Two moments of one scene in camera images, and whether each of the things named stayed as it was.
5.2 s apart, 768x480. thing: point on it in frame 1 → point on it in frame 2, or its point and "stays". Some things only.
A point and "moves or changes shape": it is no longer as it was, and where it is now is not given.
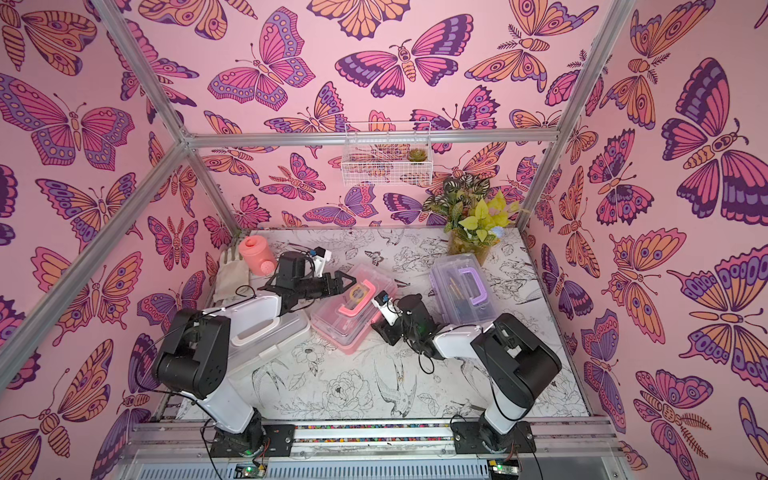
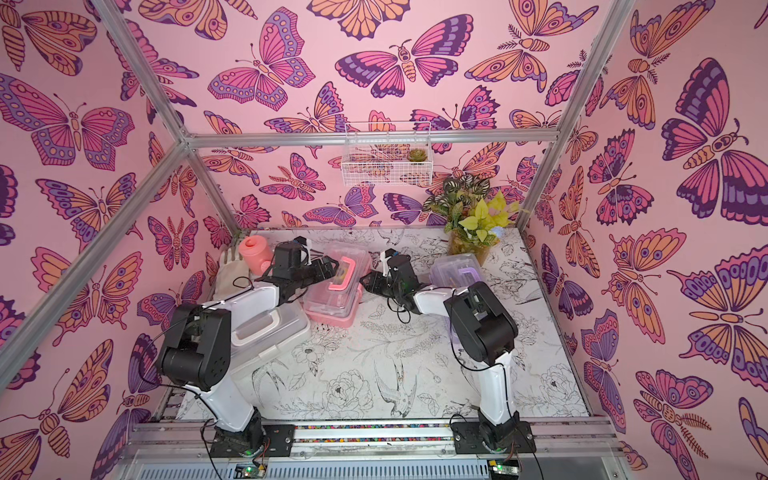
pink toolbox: x=344 y=320 moves or changes shape
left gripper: x=338 y=284 → x=328 y=268
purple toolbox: x=462 y=290 stays
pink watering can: x=259 y=257 stays
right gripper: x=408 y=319 → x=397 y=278
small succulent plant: x=416 y=155 stays
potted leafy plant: x=476 y=219 stays
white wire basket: x=387 y=154 stays
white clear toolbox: x=258 y=328 stays
